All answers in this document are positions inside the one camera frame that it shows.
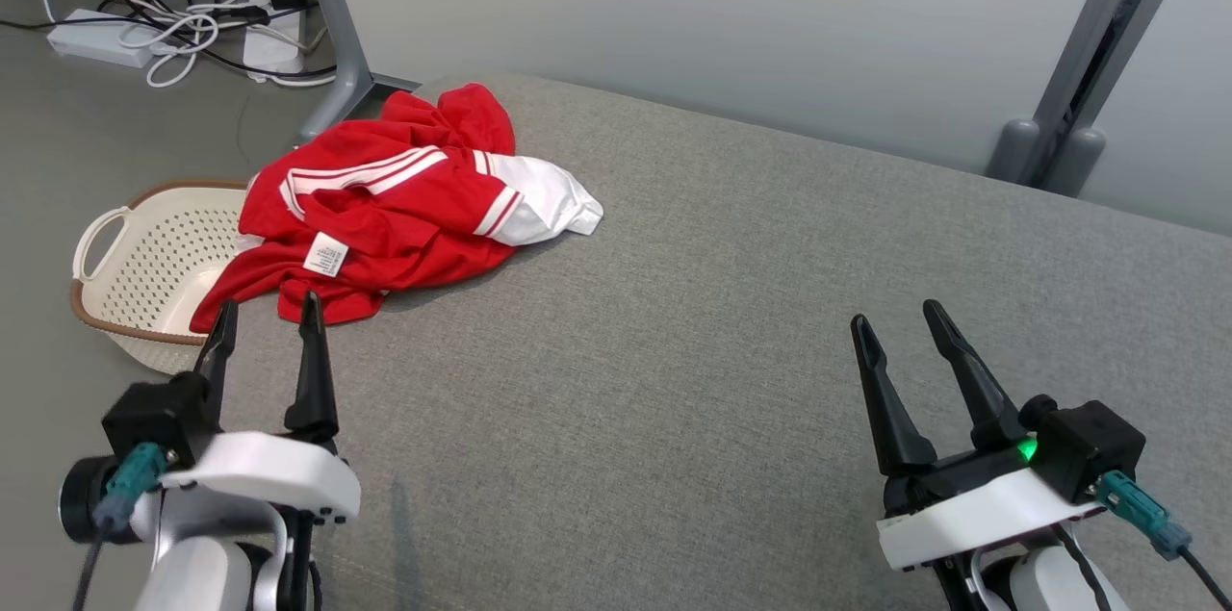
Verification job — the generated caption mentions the right teal-plug camera cable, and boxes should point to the right teal-plug camera cable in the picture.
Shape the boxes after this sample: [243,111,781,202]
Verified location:
[1092,471,1232,588]

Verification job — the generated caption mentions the grey two-footed partition post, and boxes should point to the grey two-footed partition post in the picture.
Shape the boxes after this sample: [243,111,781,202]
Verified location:
[987,0,1209,198]

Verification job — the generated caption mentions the looped white floor cable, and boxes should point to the looped white floor cable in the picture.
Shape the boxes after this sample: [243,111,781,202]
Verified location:
[144,0,253,89]

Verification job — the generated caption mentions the short white power strip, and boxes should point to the short white power strip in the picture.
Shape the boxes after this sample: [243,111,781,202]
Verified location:
[243,0,311,83]

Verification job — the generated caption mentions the red shorts with white band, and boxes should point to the red shorts with white band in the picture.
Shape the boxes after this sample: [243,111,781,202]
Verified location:
[380,82,517,156]

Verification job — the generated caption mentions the long white power strip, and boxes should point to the long white power strip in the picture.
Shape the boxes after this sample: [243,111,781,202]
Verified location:
[46,9,167,69]

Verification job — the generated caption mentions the cream perforated laundry basket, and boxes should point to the cream perforated laundry basket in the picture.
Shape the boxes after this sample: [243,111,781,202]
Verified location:
[70,180,253,376]

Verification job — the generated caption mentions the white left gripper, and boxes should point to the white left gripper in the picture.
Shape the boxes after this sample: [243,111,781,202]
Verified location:
[159,292,363,526]

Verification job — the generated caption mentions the grey single partition leg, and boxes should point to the grey single partition leg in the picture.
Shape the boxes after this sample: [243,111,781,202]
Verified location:
[289,0,424,145]

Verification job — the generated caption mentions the red jersey with white sleeves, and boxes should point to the red jersey with white sleeves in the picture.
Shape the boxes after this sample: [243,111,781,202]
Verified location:
[190,144,604,334]

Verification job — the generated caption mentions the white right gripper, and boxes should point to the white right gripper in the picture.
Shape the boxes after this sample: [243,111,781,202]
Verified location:
[851,299,1108,573]

